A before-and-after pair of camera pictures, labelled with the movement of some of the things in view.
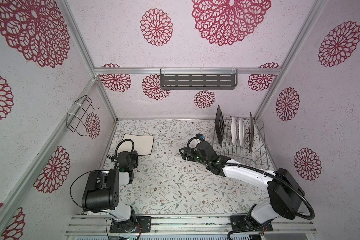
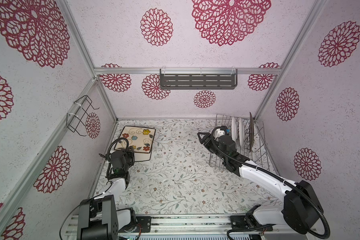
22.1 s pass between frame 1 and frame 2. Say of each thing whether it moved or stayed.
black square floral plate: moved
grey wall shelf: stayed
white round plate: stayed
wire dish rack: stayed
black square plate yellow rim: stayed
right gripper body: moved
